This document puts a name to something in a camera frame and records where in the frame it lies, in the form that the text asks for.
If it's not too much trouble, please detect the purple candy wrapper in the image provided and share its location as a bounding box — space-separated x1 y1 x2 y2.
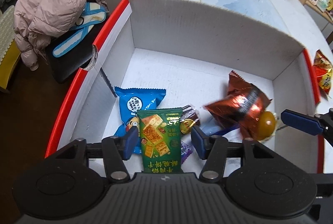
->
181 141 193 164

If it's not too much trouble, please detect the brown round candy packet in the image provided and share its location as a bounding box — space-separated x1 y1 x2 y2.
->
179 105 200 135

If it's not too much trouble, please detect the blue white bag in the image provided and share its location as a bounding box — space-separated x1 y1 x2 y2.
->
52 2 107 58

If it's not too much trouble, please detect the green cracker packet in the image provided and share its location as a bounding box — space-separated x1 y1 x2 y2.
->
137 108 183 174

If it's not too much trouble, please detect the light blue sun packet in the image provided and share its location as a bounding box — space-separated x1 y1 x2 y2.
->
200 121 239 136

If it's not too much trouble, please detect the large red chips bag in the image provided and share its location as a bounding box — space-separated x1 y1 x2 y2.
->
313 49 332 96

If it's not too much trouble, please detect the red and white cardboard box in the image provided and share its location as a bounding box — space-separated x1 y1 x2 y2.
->
45 0 325 175

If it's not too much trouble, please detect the dark red foil packet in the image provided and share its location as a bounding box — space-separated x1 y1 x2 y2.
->
204 71 276 141

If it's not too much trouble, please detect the blue and white snack packet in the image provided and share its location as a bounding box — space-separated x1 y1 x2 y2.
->
115 87 166 154

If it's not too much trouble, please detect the pink puffer jacket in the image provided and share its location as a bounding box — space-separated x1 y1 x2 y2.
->
14 0 108 71

